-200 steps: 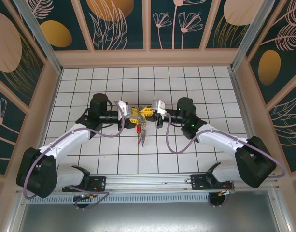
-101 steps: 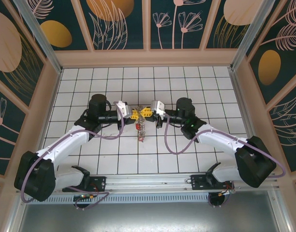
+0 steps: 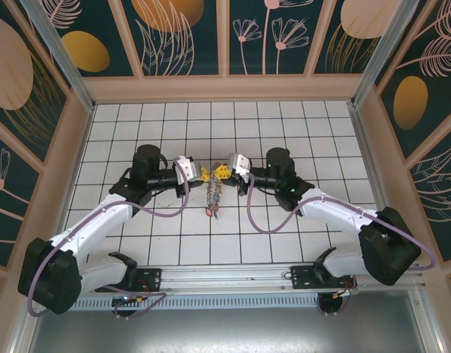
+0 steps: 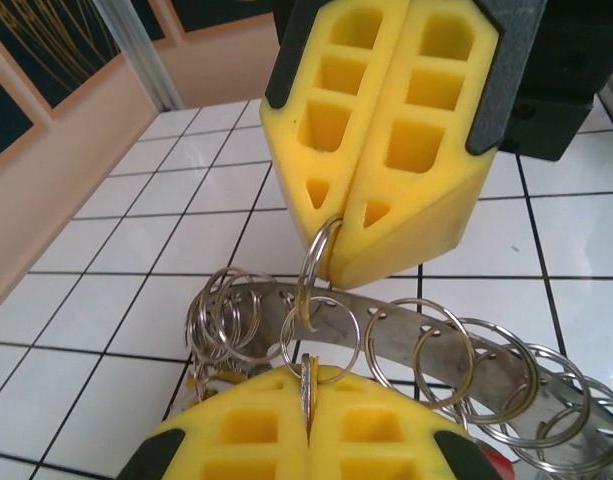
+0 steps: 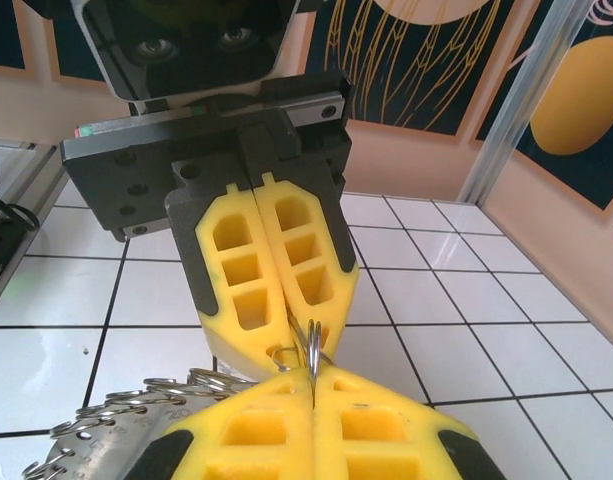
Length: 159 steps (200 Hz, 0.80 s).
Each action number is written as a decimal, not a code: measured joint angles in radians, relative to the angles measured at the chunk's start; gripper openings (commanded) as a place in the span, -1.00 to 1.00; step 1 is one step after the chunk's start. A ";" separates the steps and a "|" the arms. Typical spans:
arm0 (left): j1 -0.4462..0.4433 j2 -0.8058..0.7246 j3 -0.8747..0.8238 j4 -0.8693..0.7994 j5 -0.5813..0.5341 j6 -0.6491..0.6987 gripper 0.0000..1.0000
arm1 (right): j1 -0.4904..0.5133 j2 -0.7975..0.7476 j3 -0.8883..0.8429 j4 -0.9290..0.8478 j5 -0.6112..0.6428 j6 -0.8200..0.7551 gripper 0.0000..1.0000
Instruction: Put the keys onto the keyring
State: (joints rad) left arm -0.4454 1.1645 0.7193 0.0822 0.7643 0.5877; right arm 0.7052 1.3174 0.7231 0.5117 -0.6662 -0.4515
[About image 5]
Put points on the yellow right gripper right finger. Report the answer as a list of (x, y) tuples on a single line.
[(421, 445)]

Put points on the aluminium frame post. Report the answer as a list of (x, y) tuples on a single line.
[(513, 125)]

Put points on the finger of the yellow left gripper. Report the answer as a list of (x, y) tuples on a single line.
[(331, 300), (206, 260)]

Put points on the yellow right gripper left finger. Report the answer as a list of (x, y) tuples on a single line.
[(211, 450)]

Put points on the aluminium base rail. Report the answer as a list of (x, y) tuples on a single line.
[(41, 190)]

